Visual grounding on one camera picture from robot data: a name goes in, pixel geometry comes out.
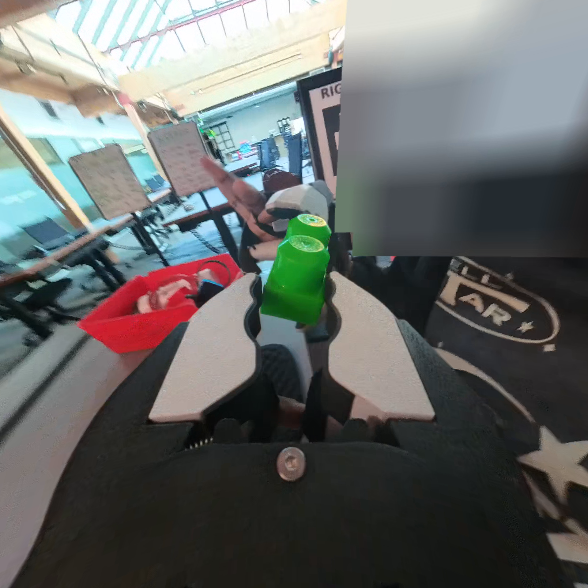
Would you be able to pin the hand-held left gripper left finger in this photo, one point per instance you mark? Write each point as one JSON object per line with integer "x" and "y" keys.
{"x": 206, "y": 358}

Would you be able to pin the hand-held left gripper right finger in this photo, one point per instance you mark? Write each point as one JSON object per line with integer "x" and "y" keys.
{"x": 381, "y": 363}

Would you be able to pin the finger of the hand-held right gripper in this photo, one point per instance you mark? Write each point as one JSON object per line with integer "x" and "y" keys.
{"x": 303, "y": 197}

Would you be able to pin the large green building block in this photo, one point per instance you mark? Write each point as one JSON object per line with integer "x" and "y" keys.
{"x": 294, "y": 285}

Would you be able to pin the red plastic bin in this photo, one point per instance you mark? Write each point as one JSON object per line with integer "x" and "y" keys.
{"x": 128, "y": 326}

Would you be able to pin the person's right hand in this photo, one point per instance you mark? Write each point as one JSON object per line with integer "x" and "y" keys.
{"x": 243, "y": 195}

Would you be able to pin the person's left hand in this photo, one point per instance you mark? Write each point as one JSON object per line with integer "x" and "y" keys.
{"x": 289, "y": 411}

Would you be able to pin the black office chair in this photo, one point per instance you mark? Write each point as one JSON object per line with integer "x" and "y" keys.
{"x": 46, "y": 234}
{"x": 268, "y": 154}
{"x": 295, "y": 154}
{"x": 27, "y": 303}

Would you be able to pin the grey-topped office desk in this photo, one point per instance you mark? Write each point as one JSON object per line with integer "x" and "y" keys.
{"x": 216, "y": 202}

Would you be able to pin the black blue-edged device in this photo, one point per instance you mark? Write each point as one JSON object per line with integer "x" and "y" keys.
{"x": 209, "y": 291}

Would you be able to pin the framed tag sign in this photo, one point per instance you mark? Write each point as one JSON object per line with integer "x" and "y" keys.
{"x": 321, "y": 133}

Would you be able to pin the black mesh pad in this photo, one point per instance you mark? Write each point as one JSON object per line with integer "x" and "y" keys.
{"x": 282, "y": 372}

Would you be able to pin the clear tubing coil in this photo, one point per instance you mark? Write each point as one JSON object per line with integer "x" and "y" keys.
{"x": 165, "y": 291}

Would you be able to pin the whiteboard on black stand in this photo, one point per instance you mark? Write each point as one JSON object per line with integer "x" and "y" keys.
{"x": 181, "y": 158}
{"x": 110, "y": 181}

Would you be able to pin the black printed sweatshirt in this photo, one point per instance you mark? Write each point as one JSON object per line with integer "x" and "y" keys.
{"x": 505, "y": 367}

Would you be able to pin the brown-edged office desk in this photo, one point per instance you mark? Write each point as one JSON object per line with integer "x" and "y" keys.
{"x": 69, "y": 248}

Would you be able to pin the wooden support post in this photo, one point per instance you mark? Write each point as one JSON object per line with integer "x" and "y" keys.
{"x": 41, "y": 174}

